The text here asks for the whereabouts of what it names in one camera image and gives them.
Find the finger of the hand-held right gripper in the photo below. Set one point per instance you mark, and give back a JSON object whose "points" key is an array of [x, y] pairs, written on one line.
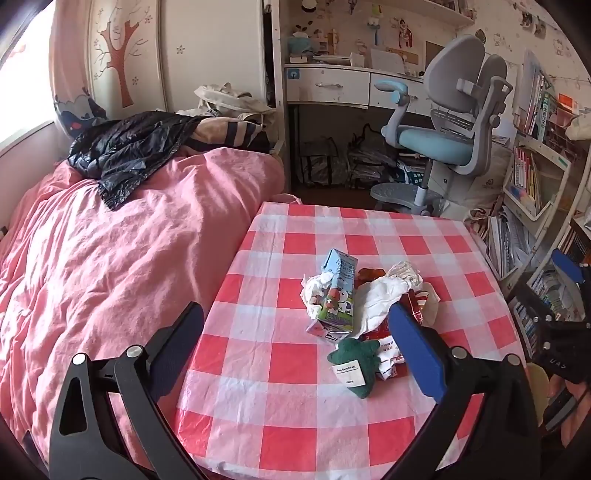
{"points": [[531, 302], [568, 268]]}

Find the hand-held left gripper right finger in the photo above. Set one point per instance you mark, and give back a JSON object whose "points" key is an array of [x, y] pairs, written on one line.
{"points": [[415, 350]]}

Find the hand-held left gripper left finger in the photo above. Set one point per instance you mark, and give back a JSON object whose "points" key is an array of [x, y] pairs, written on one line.
{"points": [[180, 341]]}

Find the red snack wrapper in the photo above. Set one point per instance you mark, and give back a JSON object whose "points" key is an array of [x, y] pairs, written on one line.
{"points": [[388, 353]]}

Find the green plush toy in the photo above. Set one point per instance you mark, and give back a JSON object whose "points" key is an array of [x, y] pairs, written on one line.
{"points": [[353, 353]]}

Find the large white paper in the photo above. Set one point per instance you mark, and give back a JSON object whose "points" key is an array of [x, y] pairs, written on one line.
{"points": [[378, 295]]}

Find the blue cartoon milk carton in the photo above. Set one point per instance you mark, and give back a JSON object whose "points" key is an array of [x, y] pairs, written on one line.
{"points": [[334, 286]]}

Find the small white tissue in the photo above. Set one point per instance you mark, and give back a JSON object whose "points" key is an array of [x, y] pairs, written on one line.
{"points": [[314, 286]]}

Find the person's right hand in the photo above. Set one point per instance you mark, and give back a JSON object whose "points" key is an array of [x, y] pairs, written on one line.
{"points": [[577, 415]]}

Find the row of paperback books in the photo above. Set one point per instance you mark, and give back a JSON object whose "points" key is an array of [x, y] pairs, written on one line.
{"points": [[549, 295]]}

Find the white rolling book cart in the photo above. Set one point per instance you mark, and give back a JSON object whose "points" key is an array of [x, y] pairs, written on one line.
{"points": [[521, 217], [565, 184]]}

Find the row of thin red books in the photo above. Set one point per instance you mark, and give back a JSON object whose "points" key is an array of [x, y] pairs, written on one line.
{"points": [[526, 180]]}

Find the pink bed blanket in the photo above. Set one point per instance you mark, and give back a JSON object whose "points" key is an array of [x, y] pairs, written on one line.
{"points": [[115, 258]]}

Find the white fabric bag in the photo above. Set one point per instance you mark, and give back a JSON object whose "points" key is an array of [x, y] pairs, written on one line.
{"points": [[489, 184]]}

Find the red white checkered tablecloth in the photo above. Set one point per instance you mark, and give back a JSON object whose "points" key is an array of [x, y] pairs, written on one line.
{"points": [[295, 369]]}

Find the beige cloth bundle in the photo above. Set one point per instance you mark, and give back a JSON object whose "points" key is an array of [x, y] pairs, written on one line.
{"points": [[581, 127]]}

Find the stack of tall workbooks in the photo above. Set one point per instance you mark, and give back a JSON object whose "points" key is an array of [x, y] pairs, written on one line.
{"points": [[540, 101]]}

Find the grey blue desk chair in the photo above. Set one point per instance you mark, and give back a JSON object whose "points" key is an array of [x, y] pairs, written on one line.
{"points": [[434, 143]]}

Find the clear bag of papers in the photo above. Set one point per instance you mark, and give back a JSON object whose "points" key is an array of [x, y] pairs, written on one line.
{"points": [[369, 161]]}

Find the black puffer jacket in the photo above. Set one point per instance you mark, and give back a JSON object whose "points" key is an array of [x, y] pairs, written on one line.
{"points": [[124, 147]]}

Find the clear storage bag black trim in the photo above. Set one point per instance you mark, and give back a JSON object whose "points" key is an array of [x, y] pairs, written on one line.
{"points": [[323, 161]]}

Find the beige dark striped pillow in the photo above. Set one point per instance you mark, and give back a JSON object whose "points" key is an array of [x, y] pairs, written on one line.
{"points": [[231, 131]]}

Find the beige tote bag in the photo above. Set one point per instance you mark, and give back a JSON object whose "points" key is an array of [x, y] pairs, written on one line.
{"points": [[221, 99]]}

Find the white paper board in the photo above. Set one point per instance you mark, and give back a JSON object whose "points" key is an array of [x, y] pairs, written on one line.
{"points": [[385, 60]]}

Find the white desk with drawers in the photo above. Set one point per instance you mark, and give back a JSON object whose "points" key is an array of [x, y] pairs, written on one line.
{"points": [[328, 85]]}

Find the red hanging doll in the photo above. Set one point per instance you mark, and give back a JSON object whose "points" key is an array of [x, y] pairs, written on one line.
{"points": [[405, 32]]}

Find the white wardrobe with tree print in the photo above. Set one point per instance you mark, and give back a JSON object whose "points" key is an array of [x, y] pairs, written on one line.
{"points": [[152, 55]]}

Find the white tissue box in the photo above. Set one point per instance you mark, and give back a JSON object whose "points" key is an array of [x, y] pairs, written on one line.
{"points": [[358, 59]]}

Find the window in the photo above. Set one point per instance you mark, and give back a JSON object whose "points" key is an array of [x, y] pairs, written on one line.
{"points": [[27, 83]]}

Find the pink curtain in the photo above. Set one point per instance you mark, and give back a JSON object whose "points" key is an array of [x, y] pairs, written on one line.
{"points": [[69, 60]]}

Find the blue hanging toy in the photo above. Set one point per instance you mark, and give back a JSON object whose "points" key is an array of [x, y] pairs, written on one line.
{"points": [[377, 23]]}

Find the light blue plush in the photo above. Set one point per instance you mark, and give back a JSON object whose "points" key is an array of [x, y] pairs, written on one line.
{"points": [[302, 45]]}

